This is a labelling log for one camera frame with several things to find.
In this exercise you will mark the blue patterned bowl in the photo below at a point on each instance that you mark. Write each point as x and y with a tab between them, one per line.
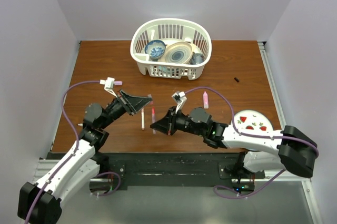
155	49

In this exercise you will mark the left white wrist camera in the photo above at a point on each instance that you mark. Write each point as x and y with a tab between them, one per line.
108	85

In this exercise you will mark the dark blue cup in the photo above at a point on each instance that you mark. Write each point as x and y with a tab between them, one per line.
197	58

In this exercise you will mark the watermelon pattern plate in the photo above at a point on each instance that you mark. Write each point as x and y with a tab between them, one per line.
253	123

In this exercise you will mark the red purple pen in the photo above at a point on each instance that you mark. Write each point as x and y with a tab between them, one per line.
153	119

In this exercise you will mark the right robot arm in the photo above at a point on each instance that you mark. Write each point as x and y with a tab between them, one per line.
295	151

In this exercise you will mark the beige blue plate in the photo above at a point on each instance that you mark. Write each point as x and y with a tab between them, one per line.
177	53

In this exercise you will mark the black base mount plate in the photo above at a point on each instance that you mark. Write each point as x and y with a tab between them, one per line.
171	169

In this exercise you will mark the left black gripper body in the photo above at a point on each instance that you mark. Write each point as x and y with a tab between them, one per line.
119	107

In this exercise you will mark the white plastic basket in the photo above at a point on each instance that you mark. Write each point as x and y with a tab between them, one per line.
170	30

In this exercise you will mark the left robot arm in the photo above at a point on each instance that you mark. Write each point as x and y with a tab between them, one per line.
44	200

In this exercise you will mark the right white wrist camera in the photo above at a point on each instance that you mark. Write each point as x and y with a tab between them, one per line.
180	98

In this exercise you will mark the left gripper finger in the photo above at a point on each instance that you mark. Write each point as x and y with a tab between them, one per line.
136	105
126	96

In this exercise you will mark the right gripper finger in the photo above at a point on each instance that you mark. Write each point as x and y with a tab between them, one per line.
162	127
170	117

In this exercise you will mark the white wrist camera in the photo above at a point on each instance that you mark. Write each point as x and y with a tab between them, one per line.
108	85
180	98

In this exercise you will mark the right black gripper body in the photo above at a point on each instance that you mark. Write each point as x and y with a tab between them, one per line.
181	123

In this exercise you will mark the white pink pen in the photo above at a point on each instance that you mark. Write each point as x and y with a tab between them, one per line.
142	119

